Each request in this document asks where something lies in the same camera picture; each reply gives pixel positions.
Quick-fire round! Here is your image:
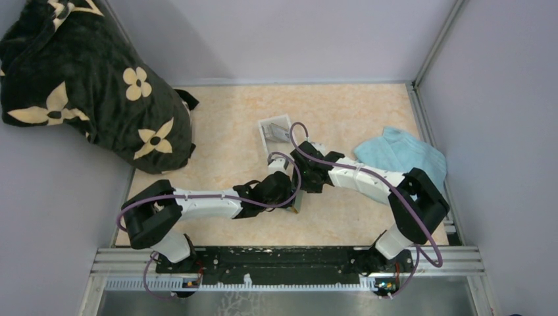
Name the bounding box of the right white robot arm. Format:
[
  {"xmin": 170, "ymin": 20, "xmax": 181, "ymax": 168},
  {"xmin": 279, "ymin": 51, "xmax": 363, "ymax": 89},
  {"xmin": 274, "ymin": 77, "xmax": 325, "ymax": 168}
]
[{"xmin": 291, "ymin": 141, "xmax": 449, "ymax": 271}]

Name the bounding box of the light blue towel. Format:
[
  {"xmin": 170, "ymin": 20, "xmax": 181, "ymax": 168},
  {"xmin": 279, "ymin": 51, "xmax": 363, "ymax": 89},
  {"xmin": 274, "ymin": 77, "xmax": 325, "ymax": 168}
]
[{"xmin": 353, "ymin": 126, "xmax": 447, "ymax": 192}]

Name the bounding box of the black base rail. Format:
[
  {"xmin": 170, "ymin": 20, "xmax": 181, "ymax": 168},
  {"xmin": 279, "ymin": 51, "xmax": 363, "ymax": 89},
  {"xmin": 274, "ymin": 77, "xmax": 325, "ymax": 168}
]
[{"xmin": 155, "ymin": 246, "xmax": 414, "ymax": 286}]

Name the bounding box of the black floral blanket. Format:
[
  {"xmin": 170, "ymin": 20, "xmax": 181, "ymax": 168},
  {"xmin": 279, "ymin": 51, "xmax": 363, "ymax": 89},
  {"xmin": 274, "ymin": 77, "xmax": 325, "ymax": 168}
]
[{"xmin": 1, "ymin": 1, "xmax": 198, "ymax": 174}]

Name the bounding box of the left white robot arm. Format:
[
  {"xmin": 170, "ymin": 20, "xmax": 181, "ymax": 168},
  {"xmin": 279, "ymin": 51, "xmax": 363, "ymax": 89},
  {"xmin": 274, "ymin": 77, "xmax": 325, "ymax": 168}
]
[{"xmin": 116, "ymin": 171, "xmax": 297, "ymax": 273}]

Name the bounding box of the translucent white plastic bin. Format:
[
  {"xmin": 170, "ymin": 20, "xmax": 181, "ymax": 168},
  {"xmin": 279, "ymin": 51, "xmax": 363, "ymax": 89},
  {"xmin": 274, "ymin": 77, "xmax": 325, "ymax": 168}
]
[{"xmin": 257, "ymin": 114, "xmax": 294, "ymax": 159}]

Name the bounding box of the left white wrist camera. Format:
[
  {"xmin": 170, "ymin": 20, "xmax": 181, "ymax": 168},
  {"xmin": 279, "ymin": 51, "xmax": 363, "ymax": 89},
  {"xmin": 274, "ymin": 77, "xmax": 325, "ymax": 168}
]
[{"xmin": 268, "ymin": 157, "xmax": 290, "ymax": 174}]

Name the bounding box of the aluminium frame rail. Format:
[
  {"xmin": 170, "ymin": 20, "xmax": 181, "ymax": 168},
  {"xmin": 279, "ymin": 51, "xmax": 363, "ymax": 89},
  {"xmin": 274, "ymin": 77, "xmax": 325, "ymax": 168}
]
[{"xmin": 91, "ymin": 246, "xmax": 485, "ymax": 292}]

